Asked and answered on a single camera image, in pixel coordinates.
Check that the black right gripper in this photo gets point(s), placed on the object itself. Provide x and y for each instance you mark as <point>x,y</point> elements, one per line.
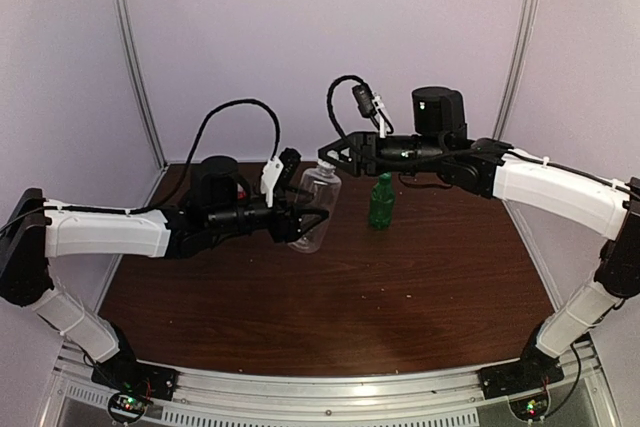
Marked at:
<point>364,153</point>

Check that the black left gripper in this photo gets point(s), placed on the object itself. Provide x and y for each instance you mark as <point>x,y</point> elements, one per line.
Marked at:
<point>289,228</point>

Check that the large clear plastic bottle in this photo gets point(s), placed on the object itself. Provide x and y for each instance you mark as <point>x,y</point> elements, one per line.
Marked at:
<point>320,187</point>

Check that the white nozzle bottle cap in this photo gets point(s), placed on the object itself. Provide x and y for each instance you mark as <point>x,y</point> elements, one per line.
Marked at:
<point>325,166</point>

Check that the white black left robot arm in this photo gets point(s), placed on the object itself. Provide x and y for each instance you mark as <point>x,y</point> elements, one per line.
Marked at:
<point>218,205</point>

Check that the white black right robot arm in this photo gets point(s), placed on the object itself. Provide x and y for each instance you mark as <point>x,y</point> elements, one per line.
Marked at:
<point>606,209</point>

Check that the green bottle cap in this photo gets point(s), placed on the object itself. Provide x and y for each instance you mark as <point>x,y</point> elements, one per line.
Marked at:
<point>385,178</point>

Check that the green plastic bottle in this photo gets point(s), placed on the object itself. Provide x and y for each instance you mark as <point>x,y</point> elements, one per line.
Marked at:
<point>382,200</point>

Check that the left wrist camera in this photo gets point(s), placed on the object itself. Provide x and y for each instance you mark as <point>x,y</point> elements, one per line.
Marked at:
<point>277,174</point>

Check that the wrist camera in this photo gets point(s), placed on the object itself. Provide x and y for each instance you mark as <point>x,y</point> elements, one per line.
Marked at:
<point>372,108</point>
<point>277,174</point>

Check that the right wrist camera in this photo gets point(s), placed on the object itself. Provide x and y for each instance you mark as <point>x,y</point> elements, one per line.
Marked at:
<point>372,108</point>

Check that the right aluminium frame post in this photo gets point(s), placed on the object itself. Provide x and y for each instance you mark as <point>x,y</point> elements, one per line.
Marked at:
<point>524,32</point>

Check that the aluminium frame post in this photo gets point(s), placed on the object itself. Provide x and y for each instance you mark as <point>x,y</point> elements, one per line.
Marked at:
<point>134,69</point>
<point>524,32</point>

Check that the aluminium front rail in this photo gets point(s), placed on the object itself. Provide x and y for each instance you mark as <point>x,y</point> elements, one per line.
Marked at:
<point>451,397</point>

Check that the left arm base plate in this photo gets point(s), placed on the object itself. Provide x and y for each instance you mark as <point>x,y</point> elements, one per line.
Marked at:
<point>133,377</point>

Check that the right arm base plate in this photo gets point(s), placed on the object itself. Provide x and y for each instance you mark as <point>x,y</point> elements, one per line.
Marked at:
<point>516,377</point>

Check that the left aluminium frame post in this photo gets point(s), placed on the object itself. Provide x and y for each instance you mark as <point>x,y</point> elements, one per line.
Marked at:
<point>134,69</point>

